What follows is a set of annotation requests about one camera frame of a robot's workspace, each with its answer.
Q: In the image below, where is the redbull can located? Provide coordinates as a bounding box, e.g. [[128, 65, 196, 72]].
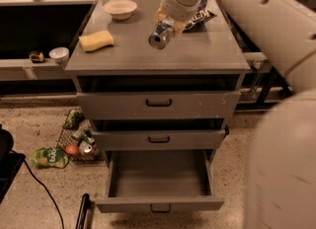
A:
[[148, 22, 174, 49]]

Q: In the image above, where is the green bag in basket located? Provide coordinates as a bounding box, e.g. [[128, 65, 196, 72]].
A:
[[63, 109, 84, 129]]

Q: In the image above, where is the wire basket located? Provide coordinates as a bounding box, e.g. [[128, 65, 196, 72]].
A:
[[57, 119, 103, 164]]

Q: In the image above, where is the blue kettle chips bag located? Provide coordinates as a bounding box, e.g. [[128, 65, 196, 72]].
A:
[[185, 0, 216, 31]]

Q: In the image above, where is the middle grey drawer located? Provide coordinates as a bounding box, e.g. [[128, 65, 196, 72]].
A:
[[93, 130, 225, 151]]

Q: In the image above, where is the bottom grey drawer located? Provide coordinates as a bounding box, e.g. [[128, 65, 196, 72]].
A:
[[96, 150, 224, 213]]

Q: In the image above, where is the top grey drawer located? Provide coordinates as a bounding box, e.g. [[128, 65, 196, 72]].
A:
[[76, 92, 240, 119]]

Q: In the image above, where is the yellow sponge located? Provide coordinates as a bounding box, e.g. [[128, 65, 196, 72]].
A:
[[79, 31, 115, 52]]

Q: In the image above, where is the grey drawer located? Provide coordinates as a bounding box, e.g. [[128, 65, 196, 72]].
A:
[[76, 92, 240, 119], [93, 130, 225, 151], [96, 150, 224, 213]]

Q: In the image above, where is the black bar on floor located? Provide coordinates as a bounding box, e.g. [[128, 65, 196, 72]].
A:
[[75, 193, 93, 229]]

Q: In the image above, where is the grey drawer cabinet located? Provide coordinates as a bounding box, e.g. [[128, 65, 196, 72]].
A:
[[66, 0, 249, 137]]

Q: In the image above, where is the black cable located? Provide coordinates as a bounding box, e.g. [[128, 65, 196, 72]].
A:
[[23, 159, 65, 229]]

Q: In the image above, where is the small white cup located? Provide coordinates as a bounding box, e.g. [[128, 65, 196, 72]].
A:
[[48, 47, 69, 63]]

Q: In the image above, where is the red apple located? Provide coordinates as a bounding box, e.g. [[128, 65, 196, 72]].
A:
[[64, 144, 80, 156]]

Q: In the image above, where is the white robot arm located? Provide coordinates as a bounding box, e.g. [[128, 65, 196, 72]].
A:
[[154, 0, 316, 229]]

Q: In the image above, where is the green snack pouch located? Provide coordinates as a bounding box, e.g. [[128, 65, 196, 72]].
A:
[[31, 146, 69, 169]]

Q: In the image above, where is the white bowl on cabinet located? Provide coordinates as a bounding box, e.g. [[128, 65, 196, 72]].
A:
[[103, 0, 137, 20]]

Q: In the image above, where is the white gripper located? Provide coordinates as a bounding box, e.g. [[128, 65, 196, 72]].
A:
[[154, 0, 199, 38]]

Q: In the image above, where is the tape measure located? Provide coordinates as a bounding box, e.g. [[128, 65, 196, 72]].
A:
[[29, 51, 44, 63]]

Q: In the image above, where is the black device at left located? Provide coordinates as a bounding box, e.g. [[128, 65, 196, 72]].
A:
[[0, 124, 26, 203]]

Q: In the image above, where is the silver can in basket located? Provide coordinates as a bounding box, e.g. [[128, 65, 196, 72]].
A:
[[79, 140, 94, 155]]

